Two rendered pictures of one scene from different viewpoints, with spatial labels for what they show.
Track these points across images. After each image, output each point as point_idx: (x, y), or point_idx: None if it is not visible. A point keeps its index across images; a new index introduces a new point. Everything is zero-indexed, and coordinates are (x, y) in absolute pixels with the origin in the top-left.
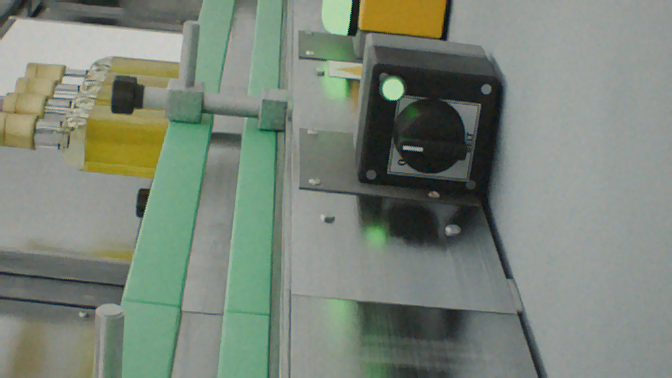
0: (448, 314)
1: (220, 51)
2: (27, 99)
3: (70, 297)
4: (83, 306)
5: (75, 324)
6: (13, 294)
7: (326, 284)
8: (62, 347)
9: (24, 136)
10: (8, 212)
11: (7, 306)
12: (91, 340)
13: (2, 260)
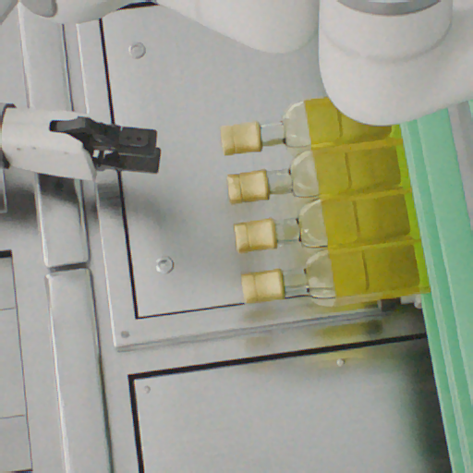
0: None
1: None
2: (259, 239)
3: (324, 346)
4: (335, 346)
5: (340, 381)
6: (276, 354)
7: None
8: (342, 421)
9: (276, 299)
10: (235, 246)
11: (277, 371)
12: (359, 402)
13: (259, 330)
